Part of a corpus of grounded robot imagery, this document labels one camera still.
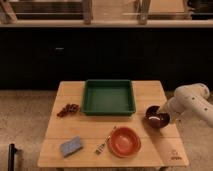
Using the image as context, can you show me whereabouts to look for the wooden folding table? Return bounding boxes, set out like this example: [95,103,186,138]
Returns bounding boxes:
[38,81,189,168]

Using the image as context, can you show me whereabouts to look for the blue sponge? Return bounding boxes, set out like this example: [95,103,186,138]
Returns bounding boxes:
[60,136,83,157]

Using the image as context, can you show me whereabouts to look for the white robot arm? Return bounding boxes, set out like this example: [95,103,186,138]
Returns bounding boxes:
[162,83,213,128]

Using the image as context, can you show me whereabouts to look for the orange bowl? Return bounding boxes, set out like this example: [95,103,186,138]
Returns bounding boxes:
[107,127,141,158]

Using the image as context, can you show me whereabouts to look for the wooden shelf rack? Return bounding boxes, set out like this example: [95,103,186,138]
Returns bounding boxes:
[0,0,213,28]

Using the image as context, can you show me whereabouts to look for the green plastic tray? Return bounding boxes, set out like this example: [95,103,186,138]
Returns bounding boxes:
[81,79,136,116]

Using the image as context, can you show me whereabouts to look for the black post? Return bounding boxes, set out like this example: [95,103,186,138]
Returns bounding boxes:
[8,144,17,171]

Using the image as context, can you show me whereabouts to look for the dark red bowl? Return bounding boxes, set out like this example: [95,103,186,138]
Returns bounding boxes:
[145,106,170,129]

